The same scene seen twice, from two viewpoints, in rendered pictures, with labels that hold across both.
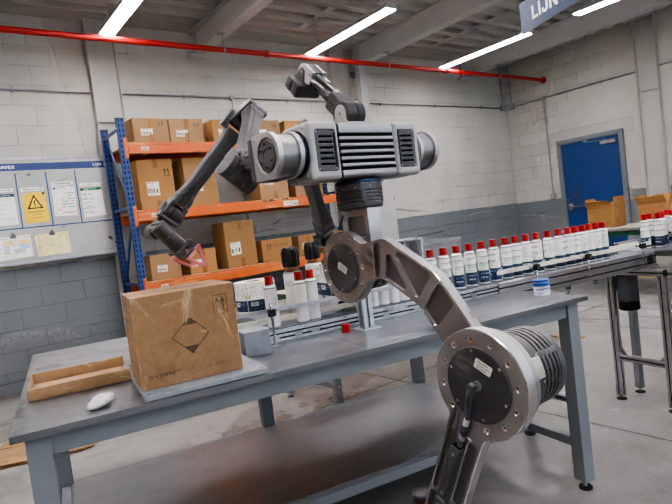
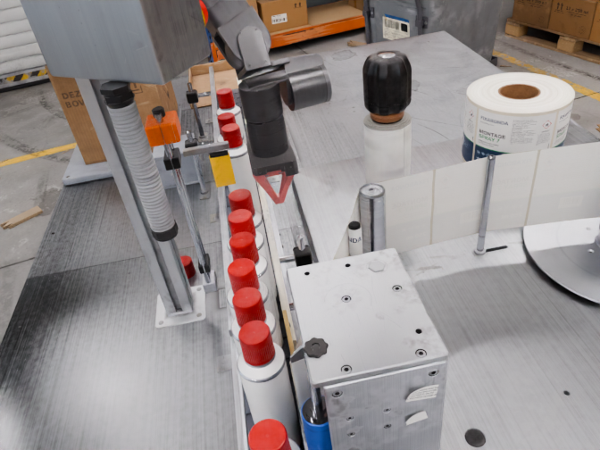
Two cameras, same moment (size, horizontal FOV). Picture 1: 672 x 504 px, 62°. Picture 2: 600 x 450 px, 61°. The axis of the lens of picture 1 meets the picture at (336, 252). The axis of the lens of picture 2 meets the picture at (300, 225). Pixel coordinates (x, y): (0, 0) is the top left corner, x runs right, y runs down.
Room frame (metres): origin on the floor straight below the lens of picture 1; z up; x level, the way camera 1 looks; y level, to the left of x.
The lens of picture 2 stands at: (2.65, -0.62, 1.47)
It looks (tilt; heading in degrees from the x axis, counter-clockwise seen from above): 37 degrees down; 111
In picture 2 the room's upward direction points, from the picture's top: 8 degrees counter-clockwise
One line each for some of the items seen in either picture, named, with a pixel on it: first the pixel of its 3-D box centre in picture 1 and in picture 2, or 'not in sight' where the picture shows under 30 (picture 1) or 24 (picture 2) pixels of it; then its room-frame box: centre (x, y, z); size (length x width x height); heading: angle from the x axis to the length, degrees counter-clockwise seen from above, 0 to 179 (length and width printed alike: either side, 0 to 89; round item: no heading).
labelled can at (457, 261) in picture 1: (457, 267); not in sight; (2.58, -0.56, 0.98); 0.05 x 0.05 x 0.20
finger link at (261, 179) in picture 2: not in sight; (274, 174); (2.37, 0.02, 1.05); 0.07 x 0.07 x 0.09; 27
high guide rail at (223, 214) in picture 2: (275, 309); (218, 149); (2.14, 0.26, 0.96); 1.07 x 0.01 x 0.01; 116
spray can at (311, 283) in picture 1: (311, 294); (240, 176); (2.25, 0.12, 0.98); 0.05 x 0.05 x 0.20
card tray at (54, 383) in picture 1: (80, 377); (227, 79); (1.86, 0.91, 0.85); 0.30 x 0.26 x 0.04; 116
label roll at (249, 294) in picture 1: (255, 295); (513, 124); (2.75, 0.42, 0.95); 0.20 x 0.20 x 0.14
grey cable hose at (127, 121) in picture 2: not in sight; (143, 167); (2.28, -0.17, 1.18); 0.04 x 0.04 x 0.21
